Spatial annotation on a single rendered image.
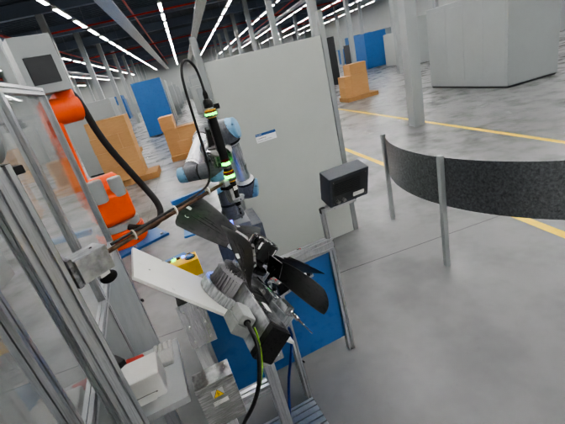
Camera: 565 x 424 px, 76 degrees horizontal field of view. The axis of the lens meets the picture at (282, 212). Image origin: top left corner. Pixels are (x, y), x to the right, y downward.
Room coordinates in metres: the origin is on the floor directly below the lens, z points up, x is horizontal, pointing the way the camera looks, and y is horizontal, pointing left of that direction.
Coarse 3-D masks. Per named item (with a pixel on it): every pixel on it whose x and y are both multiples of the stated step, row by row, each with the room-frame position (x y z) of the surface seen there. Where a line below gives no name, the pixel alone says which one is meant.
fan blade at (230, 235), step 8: (224, 232) 1.06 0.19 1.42; (232, 232) 1.11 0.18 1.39; (232, 240) 1.07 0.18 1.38; (240, 240) 1.14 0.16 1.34; (232, 248) 1.02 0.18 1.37; (240, 248) 1.08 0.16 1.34; (248, 248) 1.16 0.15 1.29; (240, 256) 1.05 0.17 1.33; (248, 256) 1.12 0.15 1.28; (240, 264) 1.00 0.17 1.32; (248, 264) 1.09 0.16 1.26; (248, 272) 1.05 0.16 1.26; (248, 280) 0.99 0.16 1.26
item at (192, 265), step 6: (192, 252) 1.72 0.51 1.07; (180, 258) 1.68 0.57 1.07; (186, 258) 1.66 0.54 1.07; (192, 258) 1.65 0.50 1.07; (174, 264) 1.63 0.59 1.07; (180, 264) 1.61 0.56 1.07; (186, 264) 1.61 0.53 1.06; (192, 264) 1.62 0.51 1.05; (198, 264) 1.63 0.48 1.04; (186, 270) 1.61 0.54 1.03; (192, 270) 1.62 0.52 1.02; (198, 270) 1.63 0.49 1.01
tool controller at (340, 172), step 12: (336, 168) 1.96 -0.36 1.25; (348, 168) 1.94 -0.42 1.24; (360, 168) 1.92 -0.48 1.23; (324, 180) 1.91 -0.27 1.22; (336, 180) 1.87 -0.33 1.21; (348, 180) 1.89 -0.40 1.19; (360, 180) 1.93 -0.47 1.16; (324, 192) 1.94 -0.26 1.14; (336, 192) 1.88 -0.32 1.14; (348, 192) 1.91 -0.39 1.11; (360, 192) 1.94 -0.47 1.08; (336, 204) 1.91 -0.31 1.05
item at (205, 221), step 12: (192, 204) 1.38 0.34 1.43; (204, 204) 1.42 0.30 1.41; (180, 216) 1.30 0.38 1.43; (192, 216) 1.32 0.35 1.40; (204, 216) 1.35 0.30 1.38; (216, 216) 1.38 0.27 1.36; (192, 228) 1.28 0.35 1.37; (204, 228) 1.30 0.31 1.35; (216, 228) 1.33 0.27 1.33; (216, 240) 1.29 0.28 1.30
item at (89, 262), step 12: (84, 252) 0.90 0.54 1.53; (96, 252) 0.90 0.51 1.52; (108, 252) 0.92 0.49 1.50; (72, 264) 0.86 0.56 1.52; (84, 264) 0.87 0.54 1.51; (96, 264) 0.89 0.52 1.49; (108, 264) 0.91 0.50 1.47; (72, 276) 0.86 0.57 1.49; (84, 276) 0.86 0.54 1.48; (96, 276) 0.88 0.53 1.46
